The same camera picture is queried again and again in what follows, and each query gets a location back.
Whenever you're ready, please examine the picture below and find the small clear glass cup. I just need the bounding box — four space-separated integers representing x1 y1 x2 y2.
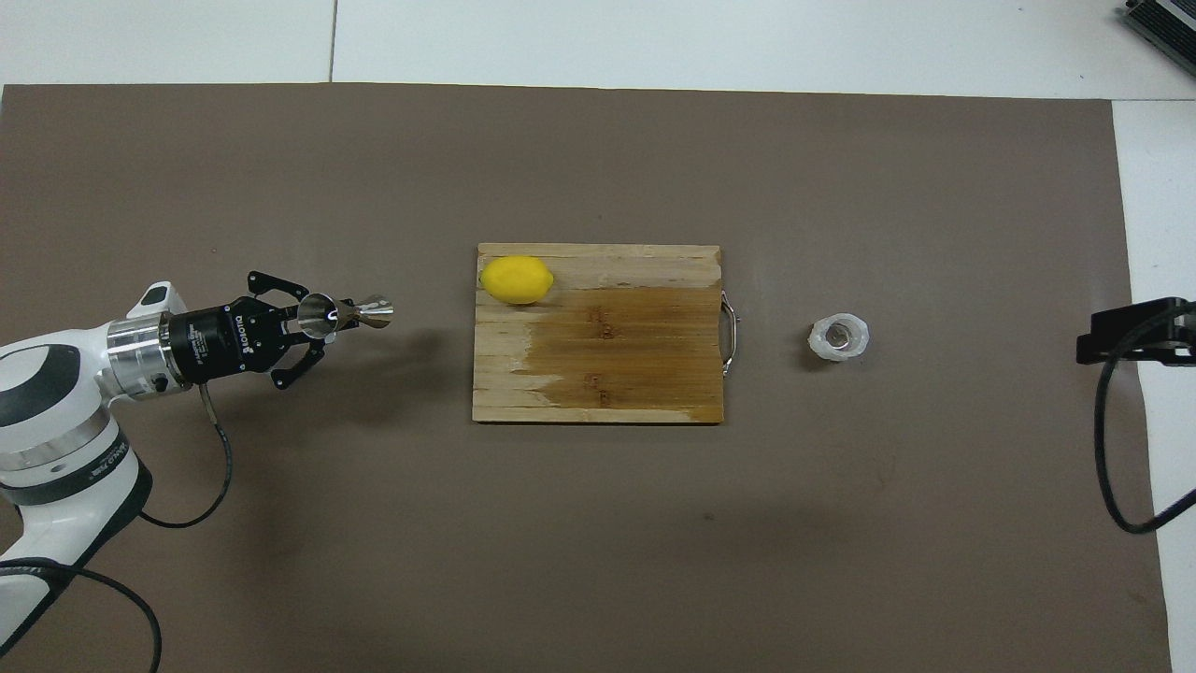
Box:
806 310 873 364

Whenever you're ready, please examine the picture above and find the steel double jigger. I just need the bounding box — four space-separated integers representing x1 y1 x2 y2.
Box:
296 292 396 338

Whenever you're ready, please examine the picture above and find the wooden cutting board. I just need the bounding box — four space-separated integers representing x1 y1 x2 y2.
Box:
471 243 745 427

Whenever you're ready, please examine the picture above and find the grey ribbed metal device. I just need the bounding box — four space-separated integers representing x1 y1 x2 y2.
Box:
1116 0 1196 53

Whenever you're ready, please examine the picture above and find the yellow lemon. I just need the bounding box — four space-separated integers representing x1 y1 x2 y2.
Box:
478 253 556 307

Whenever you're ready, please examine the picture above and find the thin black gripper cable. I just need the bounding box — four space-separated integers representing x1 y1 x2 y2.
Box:
138 381 235 530
1092 304 1196 537

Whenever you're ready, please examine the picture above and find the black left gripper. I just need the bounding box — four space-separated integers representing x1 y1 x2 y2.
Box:
167 270 330 393

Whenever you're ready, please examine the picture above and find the thin black left gripper cable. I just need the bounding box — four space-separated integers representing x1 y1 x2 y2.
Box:
138 381 235 530

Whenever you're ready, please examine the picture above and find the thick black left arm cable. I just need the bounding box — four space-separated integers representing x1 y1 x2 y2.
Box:
0 557 164 673

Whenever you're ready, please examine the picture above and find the thin black right gripper cable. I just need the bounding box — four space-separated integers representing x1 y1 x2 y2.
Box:
1092 304 1196 537

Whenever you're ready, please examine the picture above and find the brown table mat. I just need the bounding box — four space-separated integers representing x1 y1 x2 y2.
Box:
0 81 1175 673

